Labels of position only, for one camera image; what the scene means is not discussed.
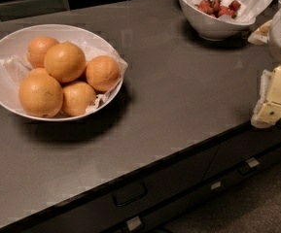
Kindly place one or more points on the dark lower drawer front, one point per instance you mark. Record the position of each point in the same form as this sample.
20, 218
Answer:
242, 201

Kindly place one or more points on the front left orange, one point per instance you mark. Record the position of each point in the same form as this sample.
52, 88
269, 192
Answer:
40, 95

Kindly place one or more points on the front centre orange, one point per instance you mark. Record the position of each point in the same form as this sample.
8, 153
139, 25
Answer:
77, 96

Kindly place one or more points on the white bowl with strawberries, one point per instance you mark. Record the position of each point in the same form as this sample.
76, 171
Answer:
212, 28

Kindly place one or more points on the right orange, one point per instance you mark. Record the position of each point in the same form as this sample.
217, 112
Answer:
102, 73

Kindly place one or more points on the small middle left orange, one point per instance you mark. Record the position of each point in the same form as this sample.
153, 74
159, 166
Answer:
37, 72

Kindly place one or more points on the dark upper drawer front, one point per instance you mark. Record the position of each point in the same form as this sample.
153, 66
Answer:
122, 199

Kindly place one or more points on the top centre orange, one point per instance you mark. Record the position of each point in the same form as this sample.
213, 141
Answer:
65, 61

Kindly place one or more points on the red strawberries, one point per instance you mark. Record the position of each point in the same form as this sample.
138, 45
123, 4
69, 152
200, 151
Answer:
215, 8

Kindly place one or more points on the back left orange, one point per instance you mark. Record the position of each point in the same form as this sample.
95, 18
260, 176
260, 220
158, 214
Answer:
37, 50

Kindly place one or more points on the dark drawer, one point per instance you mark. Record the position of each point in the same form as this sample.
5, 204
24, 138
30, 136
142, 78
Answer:
122, 199
242, 201

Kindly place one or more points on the white paper liner in bowl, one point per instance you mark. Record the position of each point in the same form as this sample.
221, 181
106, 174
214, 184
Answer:
15, 67

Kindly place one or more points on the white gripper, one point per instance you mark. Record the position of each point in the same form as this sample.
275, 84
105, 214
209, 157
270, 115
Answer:
268, 108

